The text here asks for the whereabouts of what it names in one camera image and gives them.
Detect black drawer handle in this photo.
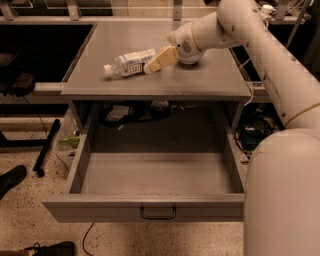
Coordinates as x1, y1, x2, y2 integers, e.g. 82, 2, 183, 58
140, 207, 176, 220

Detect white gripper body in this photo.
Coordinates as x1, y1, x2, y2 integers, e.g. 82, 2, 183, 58
166, 22, 202, 58

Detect white power cable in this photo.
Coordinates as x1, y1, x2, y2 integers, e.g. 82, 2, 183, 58
238, 56, 255, 107

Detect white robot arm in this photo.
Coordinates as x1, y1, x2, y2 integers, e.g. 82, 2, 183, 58
144, 0, 320, 256

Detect black metal stand leg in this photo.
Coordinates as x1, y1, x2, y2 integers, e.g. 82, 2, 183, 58
33, 119, 60, 177

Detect grey metal drawer cabinet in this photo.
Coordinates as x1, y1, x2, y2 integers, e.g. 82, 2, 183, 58
60, 21, 252, 134

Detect black shoe left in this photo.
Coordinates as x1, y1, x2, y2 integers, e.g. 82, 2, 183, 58
0, 165, 27, 200

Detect black shoe bottom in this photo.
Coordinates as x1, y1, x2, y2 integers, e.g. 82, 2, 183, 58
23, 241, 75, 256

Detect black cable bundle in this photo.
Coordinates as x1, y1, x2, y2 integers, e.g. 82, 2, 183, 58
234, 109, 276, 158

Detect white ceramic bowl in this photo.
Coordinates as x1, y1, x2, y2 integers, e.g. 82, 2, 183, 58
179, 53, 203, 65

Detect metal tripod pole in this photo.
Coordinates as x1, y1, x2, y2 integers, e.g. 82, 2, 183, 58
285, 0, 313, 49

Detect green plastic bag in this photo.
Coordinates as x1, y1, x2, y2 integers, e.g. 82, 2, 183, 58
58, 131, 81, 149

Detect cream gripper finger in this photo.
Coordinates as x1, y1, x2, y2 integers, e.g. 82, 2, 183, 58
143, 46, 179, 74

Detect black shoe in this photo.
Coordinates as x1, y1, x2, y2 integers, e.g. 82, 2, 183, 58
23, 241, 75, 256
0, 165, 27, 200

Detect open grey top drawer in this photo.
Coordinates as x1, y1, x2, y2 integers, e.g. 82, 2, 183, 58
41, 105, 248, 224

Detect blue plastic water bottle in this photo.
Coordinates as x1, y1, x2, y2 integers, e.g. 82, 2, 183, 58
104, 48, 157, 78

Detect black floor cable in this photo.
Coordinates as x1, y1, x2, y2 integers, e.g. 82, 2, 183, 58
81, 222, 96, 256

